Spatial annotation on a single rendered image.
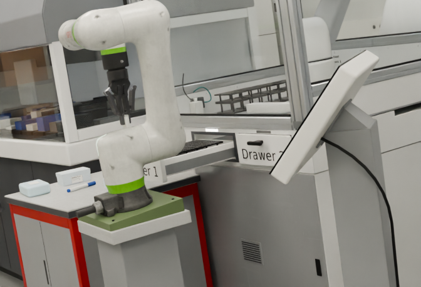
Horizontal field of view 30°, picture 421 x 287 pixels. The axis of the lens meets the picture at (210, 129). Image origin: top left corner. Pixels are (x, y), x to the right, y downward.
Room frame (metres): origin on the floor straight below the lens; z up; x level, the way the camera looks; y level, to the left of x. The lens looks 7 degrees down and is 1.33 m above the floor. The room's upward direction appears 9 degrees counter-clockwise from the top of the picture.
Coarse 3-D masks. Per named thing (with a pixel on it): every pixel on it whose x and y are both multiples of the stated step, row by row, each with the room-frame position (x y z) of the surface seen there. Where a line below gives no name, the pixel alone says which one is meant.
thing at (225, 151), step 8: (224, 144) 2.88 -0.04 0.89; (232, 144) 2.90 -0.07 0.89; (192, 152) 2.80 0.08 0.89; (200, 152) 2.82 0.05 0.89; (208, 152) 2.84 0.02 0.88; (216, 152) 2.85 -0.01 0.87; (224, 152) 2.87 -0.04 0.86; (232, 152) 2.90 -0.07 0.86; (168, 160) 2.74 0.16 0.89; (176, 160) 2.76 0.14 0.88; (184, 160) 2.77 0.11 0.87; (192, 160) 2.79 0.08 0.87; (200, 160) 2.81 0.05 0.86; (208, 160) 2.83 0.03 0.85; (216, 160) 2.85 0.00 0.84; (224, 160) 2.88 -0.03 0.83; (168, 168) 2.73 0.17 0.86; (176, 168) 2.75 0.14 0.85; (184, 168) 2.77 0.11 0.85; (192, 168) 2.79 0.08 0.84
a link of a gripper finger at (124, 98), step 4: (124, 88) 2.82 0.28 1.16; (124, 92) 2.83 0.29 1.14; (124, 96) 2.83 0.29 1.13; (124, 100) 2.83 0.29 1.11; (124, 104) 2.84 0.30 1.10; (128, 104) 2.84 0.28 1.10; (124, 108) 2.84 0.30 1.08; (128, 108) 2.83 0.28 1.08; (124, 112) 2.85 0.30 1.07; (128, 112) 2.83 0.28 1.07
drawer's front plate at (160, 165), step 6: (156, 162) 2.72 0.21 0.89; (162, 162) 2.70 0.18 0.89; (150, 168) 2.75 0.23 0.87; (156, 168) 2.72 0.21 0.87; (162, 168) 2.70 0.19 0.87; (144, 174) 2.80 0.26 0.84; (150, 174) 2.76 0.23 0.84; (162, 174) 2.70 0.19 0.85; (150, 180) 2.77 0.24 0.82; (156, 180) 2.73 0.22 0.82; (162, 180) 2.70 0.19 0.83
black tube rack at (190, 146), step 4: (196, 140) 3.05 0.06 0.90; (200, 140) 3.03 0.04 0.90; (204, 140) 3.02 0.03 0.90; (208, 140) 2.99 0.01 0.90; (212, 140) 2.98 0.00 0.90; (188, 144) 2.98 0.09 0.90; (192, 144) 2.96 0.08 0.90; (196, 144) 2.94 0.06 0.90; (200, 144) 2.93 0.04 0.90; (204, 144) 2.91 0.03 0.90; (208, 144) 2.90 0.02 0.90; (212, 144) 2.90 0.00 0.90; (216, 144) 2.92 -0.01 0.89; (184, 148) 2.89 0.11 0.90; (188, 148) 2.88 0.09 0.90; (192, 148) 2.86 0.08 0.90; (196, 148) 2.85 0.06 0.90; (200, 148) 2.87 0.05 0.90; (204, 148) 3.02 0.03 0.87; (180, 152) 2.81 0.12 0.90; (184, 152) 2.82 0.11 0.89; (188, 152) 2.96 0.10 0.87
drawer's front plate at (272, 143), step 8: (240, 136) 2.83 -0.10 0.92; (248, 136) 2.79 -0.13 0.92; (256, 136) 2.76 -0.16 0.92; (264, 136) 2.72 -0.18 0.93; (272, 136) 2.68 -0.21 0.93; (280, 136) 2.65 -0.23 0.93; (288, 136) 2.63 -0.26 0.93; (240, 144) 2.84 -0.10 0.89; (264, 144) 2.72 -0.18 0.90; (272, 144) 2.69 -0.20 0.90; (280, 144) 2.65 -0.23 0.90; (240, 152) 2.85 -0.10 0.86; (248, 152) 2.81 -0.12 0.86; (256, 152) 2.77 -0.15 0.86; (264, 152) 2.73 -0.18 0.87; (272, 152) 2.69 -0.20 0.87; (280, 152) 2.66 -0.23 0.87; (240, 160) 2.85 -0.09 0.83; (248, 160) 2.81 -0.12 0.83; (256, 160) 2.77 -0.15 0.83; (264, 160) 2.73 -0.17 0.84; (272, 160) 2.70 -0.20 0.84
